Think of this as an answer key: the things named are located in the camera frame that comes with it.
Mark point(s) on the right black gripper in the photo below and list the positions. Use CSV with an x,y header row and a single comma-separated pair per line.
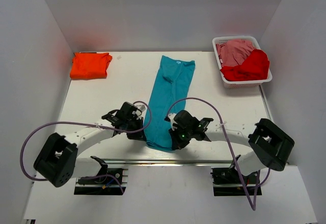
x,y
175,139

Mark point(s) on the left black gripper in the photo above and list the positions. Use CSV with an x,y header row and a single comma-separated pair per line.
x,y
137,131

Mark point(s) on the teal t-shirt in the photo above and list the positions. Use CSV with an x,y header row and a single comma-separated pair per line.
x,y
172,83

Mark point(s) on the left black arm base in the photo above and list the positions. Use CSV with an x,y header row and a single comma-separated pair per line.
x,y
114,183

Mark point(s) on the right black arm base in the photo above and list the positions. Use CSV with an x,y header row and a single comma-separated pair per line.
x,y
226,184

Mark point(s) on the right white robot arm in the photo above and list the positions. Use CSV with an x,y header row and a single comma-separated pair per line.
x,y
271,146

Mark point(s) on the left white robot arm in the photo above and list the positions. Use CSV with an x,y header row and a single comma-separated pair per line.
x,y
59,159

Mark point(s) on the folded orange t-shirt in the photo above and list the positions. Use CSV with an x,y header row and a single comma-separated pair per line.
x,y
90,65

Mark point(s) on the white plastic basket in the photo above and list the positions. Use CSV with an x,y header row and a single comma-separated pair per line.
x,y
238,84

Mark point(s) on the pink t-shirt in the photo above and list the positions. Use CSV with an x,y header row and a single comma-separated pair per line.
x,y
234,52

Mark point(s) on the red t-shirt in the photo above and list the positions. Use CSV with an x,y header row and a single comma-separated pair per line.
x,y
254,67

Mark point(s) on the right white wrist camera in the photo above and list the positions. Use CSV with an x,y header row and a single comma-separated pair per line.
x,y
171,119

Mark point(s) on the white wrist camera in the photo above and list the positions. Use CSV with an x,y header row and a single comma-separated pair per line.
x,y
171,119
140,109

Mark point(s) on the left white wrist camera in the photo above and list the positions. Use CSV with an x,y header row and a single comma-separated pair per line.
x,y
140,109

